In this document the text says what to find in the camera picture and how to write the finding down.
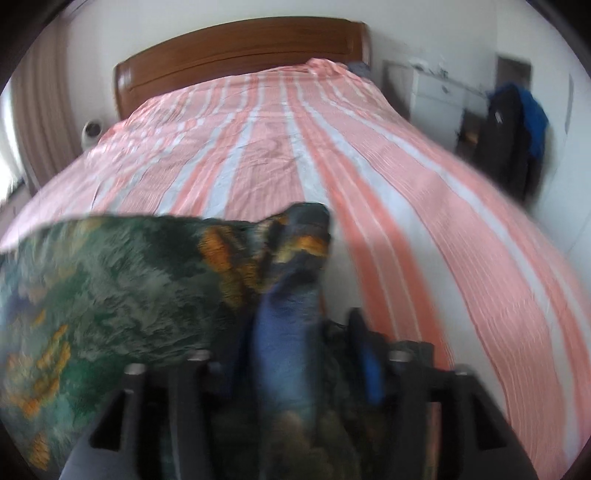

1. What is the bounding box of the green patterned garment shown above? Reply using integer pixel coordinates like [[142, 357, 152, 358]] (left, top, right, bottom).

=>
[[1, 203, 398, 479]]

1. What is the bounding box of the dark jacket on chair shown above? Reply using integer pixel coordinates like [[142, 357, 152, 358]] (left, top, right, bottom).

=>
[[473, 83, 549, 205]]

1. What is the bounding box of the beige curtain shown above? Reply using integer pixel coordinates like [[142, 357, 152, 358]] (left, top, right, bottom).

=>
[[10, 20, 81, 193]]

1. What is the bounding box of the brown wooden headboard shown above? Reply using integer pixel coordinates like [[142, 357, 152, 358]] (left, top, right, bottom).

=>
[[113, 16, 372, 120]]

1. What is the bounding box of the pink striped bed sheet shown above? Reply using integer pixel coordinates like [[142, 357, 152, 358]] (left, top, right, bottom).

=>
[[1, 59, 590, 479]]

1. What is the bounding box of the white bedside cabinet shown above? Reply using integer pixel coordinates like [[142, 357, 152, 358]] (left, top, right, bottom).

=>
[[382, 61, 488, 152]]

